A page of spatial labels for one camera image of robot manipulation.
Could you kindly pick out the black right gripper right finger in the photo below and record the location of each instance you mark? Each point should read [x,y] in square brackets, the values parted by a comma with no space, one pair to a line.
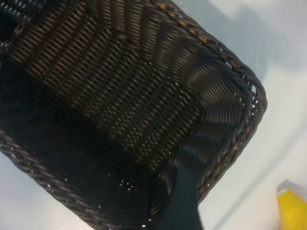
[190,210]

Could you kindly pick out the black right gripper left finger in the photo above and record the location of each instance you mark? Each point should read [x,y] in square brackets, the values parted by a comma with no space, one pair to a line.
[172,210]

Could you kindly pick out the yellow banana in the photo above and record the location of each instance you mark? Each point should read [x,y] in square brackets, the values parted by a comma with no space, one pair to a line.
[295,210]

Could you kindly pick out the dark brown wicker basket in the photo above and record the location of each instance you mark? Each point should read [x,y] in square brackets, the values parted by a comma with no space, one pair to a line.
[120,95]

